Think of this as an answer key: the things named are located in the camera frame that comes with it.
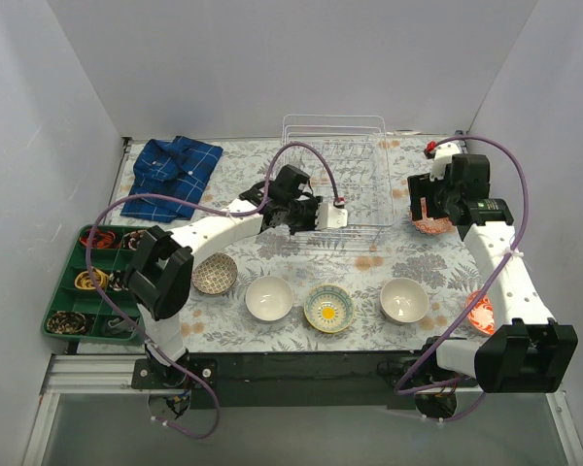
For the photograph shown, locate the red floral pattern bowl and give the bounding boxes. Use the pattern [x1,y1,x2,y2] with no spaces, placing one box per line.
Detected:
[464,295,495,337]

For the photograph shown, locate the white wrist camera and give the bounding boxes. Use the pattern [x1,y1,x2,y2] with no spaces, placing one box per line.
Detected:
[429,142,462,182]
[315,202,348,231]

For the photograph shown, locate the green compartment tray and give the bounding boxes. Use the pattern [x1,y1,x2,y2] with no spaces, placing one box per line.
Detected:
[41,225,144,346]

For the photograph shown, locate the brown lattice pattern bowl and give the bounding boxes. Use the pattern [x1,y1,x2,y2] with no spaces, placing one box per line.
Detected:
[191,252,238,295]

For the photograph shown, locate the yellow rubber bands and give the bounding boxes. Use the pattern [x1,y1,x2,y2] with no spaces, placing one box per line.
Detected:
[74,267,110,291]

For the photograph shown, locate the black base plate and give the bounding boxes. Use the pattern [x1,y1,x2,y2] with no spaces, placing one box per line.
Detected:
[131,352,477,409]

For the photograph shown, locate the white wire dish rack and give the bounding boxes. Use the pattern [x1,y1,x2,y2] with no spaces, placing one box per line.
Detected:
[256,115,395,254]

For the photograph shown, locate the red rubber bands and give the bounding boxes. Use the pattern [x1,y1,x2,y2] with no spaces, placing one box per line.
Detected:
[79,228,119,250]

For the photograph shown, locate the blue plaid shirt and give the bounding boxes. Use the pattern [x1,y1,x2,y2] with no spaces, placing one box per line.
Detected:
[121,136,223,223]

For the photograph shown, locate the grey hair ties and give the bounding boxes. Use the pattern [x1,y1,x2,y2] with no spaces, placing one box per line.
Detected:
[100,315,137,337]

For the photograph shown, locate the floral patterned table mat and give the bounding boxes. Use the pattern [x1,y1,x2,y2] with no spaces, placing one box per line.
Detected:
[77,135,531,354]

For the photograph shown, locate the plain white bowl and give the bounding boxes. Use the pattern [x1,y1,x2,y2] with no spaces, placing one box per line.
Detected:
[245,276,294,322]
[379,278,429,324]

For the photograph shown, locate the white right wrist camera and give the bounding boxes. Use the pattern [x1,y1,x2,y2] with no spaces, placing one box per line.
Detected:
[429,142,462,182]

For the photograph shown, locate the brown patterned hair ties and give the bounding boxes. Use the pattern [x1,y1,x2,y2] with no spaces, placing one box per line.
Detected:
[47,311,91,336]

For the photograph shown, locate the red geometric pattern bowl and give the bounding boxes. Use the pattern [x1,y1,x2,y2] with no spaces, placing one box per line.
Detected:
[412,217,455,236]

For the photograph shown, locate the yellow dotted bowl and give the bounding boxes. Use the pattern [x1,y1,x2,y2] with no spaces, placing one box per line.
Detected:
[303,283,355,334]

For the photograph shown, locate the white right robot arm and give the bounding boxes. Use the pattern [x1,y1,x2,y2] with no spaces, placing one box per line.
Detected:
[408,148,578,393]

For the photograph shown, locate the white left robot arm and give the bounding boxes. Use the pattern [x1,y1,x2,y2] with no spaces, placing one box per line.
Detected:
[124,165,330,388]

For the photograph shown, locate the aluminium frame rail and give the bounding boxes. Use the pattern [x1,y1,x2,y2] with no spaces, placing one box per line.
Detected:
[41,353,152,394]

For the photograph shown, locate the black white hair ties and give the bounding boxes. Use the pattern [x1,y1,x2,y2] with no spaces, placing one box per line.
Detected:
[120,230,150,251]

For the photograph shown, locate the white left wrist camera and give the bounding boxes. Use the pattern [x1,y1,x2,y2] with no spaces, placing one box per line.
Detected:
[315,202,348,231]

